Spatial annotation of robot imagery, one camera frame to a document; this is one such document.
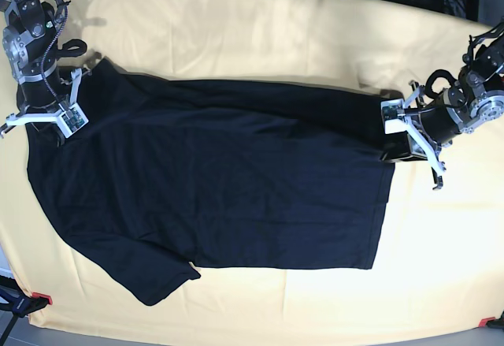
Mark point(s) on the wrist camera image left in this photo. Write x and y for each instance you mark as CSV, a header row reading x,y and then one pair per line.
x,y
71,120

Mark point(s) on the red-black clamp right corner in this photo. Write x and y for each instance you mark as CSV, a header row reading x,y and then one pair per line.
x,y
493,322

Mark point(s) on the red-black clamp left corner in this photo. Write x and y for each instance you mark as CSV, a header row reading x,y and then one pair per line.
x,y
21,305

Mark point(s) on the dark navy T-shirt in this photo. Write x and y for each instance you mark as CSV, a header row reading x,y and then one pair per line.
x,y
171,176

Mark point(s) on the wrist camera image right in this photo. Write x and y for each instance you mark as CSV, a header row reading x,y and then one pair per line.
x,y
392,113

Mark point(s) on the yellow table cloth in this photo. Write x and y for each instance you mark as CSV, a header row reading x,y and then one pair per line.
x,y
439,265

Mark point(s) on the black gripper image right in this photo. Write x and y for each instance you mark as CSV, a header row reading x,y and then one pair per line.
x,y
427,132

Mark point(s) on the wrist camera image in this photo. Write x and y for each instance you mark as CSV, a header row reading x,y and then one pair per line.
x,y
71,120
392,113

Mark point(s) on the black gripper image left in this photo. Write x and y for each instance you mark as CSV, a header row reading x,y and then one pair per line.
x,y
39,103

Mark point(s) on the red-black clamp corner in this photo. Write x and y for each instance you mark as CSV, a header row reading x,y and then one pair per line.
x,y
493,322
21,305

